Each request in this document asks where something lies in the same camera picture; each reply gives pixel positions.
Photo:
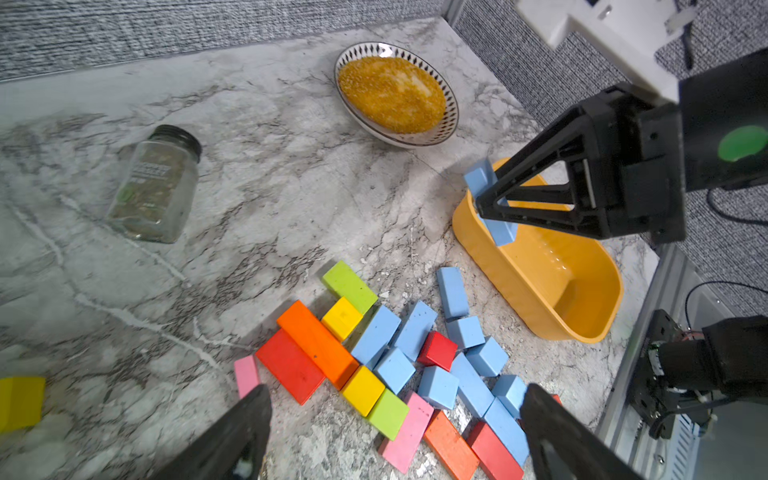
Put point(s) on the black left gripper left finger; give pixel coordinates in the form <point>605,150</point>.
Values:
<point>232,448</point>

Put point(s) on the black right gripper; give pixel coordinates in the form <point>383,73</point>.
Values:
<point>588,140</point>

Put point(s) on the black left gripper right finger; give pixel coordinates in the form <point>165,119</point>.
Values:
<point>561,447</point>

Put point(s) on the yellow plastic tray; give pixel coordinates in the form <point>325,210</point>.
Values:
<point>563,287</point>

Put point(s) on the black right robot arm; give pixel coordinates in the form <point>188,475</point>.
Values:
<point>622,161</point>

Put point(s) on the blue long block bottom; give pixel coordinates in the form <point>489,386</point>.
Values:
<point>508,431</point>

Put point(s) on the pink long block upper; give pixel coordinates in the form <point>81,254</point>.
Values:
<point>246,375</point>

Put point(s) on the pink long block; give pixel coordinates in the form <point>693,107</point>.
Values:
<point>246,375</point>
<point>400,452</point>

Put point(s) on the red block bottom left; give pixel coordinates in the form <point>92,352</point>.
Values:
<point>495,460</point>

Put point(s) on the red block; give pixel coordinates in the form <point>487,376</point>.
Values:
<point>291,366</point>
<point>495,460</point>

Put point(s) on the red block upper left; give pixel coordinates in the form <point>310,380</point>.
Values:
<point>291,366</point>

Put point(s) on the orange long block upper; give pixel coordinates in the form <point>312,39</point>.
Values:
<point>327,353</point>

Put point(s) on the orange block lower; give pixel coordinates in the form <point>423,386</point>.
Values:
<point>450,447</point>

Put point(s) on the green small block middle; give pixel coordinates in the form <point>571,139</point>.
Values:
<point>388,414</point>

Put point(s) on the yellow small block middle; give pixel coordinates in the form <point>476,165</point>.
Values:
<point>342,319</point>

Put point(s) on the pink long block lower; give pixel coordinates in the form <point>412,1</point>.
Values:
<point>400,452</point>

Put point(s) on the small red cube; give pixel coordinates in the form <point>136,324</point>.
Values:
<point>437,350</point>

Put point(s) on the green long block upper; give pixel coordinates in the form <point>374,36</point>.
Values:
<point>344,282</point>

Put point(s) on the patterned bowl of yellow grains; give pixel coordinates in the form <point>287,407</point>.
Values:
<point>396,95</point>

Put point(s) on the yellow cube block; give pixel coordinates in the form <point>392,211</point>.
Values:
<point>21,402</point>

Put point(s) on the glass spice jar black lid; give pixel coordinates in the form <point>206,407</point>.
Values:
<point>155,197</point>

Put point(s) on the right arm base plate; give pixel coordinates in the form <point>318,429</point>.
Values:
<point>673,368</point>

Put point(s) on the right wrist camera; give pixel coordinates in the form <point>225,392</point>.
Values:
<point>628,33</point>

